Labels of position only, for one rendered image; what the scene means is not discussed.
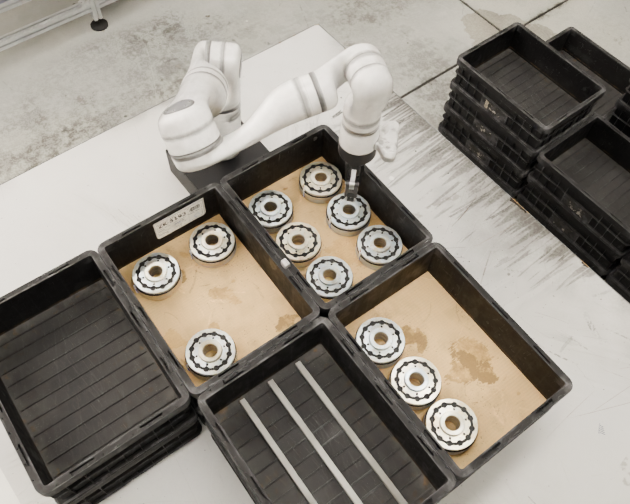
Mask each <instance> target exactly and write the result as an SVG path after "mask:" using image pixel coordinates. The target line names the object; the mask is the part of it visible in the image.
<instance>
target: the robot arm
mask: <svg viewBox="0 0 630 504"><path fill-rule="evenodd" d="M241 72H242V52H241V48H240V46H239V45H238V44H237V43H232V42H220V41H208V40H206V41H201V42H199V43H198V44H197V45H196V47H195V49H194V51H193V55H192V60H191V64H190V67H189V70H188V72H187V74H186V75H185V77H184V79H183V81H182V83H181V85H180V88H179V90H178V92H177V94H176V96H175V98H174V99H173V100H172V101H171V103H170V104H169V105H168V106H167V107H166V109H165V110H164V111H163V112H162V114H161V115H160V117H159V120H158V128H159V132H160V135H161V137H162V139H163V141H164V143H165V145H166V148H167V150H168V152H169V154H170V156H171V158H172V160H173V162H174V164H175V166H176V168H177V169H178V170H180V171H182V172H195V171H199V170H202V169H206V168H208V167H210V166H212V165H214V164H217V163H219V162H221V161H226V160H230V159H233V158H235V157H236V156H237V155H238V154H239V152H240V151H242V150H244V149H246V148H247V147H249V146H251V145H253V144H255V143H257V142H259V141H260V140H262V139H264V138H266V137H268V136H269V135H271V134H273V133H275V132H277V131H279V130H281V129H283V128H285V127H287V126H290V125H292V124H294V123H297V122H299V121H302V120H305V119H308V118H310V117H313V116H316V115H318V114H321V113H324V112H326V111H329V110H331V109H333V108H334V107H336V105H337V103H338V95H337V89H338V88H339V87H340V86H342V85H343V84H344V83H346V82H348V84H349V86H350V88H351V90H352V92H350V93H349V94H348V95H347V97H346V99H345V101H344V106H343V114H342V122H341V125H340V132H339V143H338V152H339V155H340V157H341V158H342V159H343V160H344V161H345V170H346V171H345V179H344V181H345V185H346V186H345V192H344V196H345V200H346V201H350V202H355V201H356V197H357V195H358V194H357V192H358V186H359V184H360V183H361V180H362V174H363V172H364V169H365V164H367V163H369V162H370V161H372V160H373V159H374V157H375V155H376V151H377V152H378V153H379V155H380V157H381V158H382V160H383V161H384V162H388V163H391V162H393V161H394V160H395V158H396V153H397V147H398V138H399V123H398V122H396V121H388V122H387V123H386V124H385V125H384V126H382V127H381V128H380V120H381V113H382V110H383V109H384V107H385V105H386V104H387V102H388V100H389V98H390V96H391V94H392V91H393V79H392V75H391V73H390V71H389V69H388V67H387V65H386V63H385V61H384V60H383V58H382V56H381V54H380V52H379V50H378V49H377V48H376V47H375V46H374V45H371V44H366V43H361V44H356V45H353V46H350V47H348V48H347V49H345V50H344V51H342V52H341V53H339V54H338V55H337V56H335V57H334V58H332V59H331V60H329V61H328V62H326V63H325V64H324V65H322V66H321V67H320V68H318V69H317V70H315V71H312V72H309V73H307V74H304V75H301V76H299V77H296V78H294V79H291V80H288V81H286V82H284V83H282V84H280V85H278V86H277V87H276V88H274V89H273V90H272V91H271V92H270V93H269V94H268V95H267V96H266V98H265V99H264V100H263V101H262V103H261V104H260V105H259V107H258V108H257V109H256V110H255V112H254V113H253V114H252V115H251V116H250V118H249V119H248V120H247V121H246V122H245V123H244V124H243V125H242V126H241ZM348 169H349V170H348ZM360 169H361V170H360ZM348 173H349V176H348ZM359 175H360V176H359Z"/></svg>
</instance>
